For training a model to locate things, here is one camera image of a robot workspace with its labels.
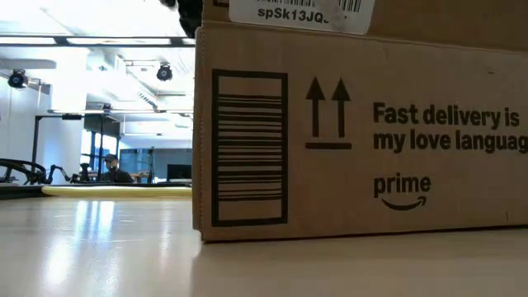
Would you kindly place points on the black background robot arm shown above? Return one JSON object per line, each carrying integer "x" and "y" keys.
{"x": 68, "y": 175}

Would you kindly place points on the white mesh pouch yellow trim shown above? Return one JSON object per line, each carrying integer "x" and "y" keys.
{"x": 119, "y": 191}

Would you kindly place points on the person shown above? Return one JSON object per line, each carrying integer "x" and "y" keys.
{"x": 115, "y": 173}

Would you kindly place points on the black ceiling camera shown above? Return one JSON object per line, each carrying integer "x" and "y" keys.
{"x": 164, "y": 73}
{"x": 17, "y": 79}

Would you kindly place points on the brown cardboard shipping box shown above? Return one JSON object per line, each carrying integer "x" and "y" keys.
{"x": 363, "y": 132}

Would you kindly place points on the black monitor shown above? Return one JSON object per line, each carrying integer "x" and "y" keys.
{"x": 179, "y": 172}

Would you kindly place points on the black overhead frame beam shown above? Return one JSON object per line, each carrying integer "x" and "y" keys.
{"x": 90, "y": 41}

